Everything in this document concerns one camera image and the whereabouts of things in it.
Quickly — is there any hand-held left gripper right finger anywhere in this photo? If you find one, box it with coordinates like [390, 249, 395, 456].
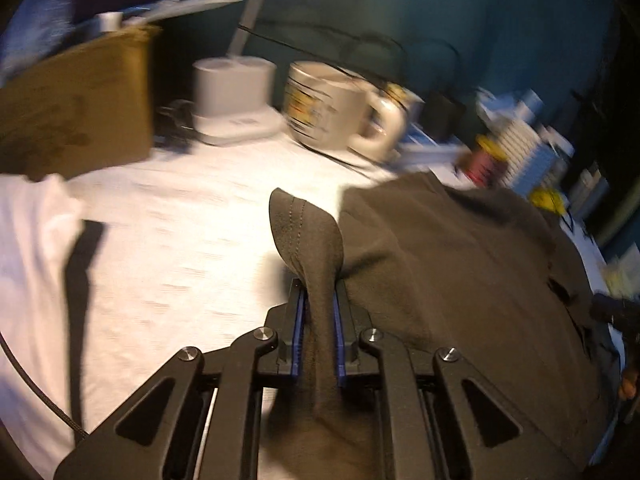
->
[332, 281, 581, 480]

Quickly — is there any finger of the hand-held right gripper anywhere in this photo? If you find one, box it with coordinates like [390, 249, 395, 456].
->
[590, 294, 623, 323]

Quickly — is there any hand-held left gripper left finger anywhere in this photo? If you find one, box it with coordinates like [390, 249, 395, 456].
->
[54, 279, 307, 480]

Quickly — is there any dark grey t-shirt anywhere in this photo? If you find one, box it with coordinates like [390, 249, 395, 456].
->
[260, 170, 626, 480]

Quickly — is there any person's right hand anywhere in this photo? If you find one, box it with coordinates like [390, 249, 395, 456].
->
[619, 360, 640, 401]

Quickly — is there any yellow snack packet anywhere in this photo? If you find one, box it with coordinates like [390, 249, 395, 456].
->
[529, 187, 567, 214]

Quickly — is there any white textured table cloth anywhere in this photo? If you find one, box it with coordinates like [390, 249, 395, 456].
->
[30, 132, 611, 480]

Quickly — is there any white plastic basket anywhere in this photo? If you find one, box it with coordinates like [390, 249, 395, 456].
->
[477, 89, 576, 197]

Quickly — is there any red can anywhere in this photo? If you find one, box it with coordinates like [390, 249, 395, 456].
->
[461, 135, 508, 187]

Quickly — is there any white power strip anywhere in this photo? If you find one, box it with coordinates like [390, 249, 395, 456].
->
[397, 127, 473, 167]

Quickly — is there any cream cartoon mug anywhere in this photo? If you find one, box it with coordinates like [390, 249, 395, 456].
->
[281, 60, 408, 161]

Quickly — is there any black clip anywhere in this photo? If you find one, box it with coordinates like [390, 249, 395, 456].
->
[159, 100, 197, 144]

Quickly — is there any black power adapter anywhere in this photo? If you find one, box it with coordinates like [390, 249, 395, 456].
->
[420, 92, 467, 139]

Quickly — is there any white desk lamp base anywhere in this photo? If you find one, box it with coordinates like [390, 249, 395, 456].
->
[192, 0, 287, 147]

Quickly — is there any white garment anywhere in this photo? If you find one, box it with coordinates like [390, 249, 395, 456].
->
[0, 172, 87, 461]

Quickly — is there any cardboard box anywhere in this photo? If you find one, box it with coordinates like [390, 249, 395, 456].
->
[0, 25, 162, 183]

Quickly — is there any black braided cable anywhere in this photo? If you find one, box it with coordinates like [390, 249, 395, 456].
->
[0, 330, 92, 441]

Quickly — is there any thin black cable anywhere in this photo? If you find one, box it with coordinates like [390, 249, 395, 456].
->
[235, 22, 466, 171]

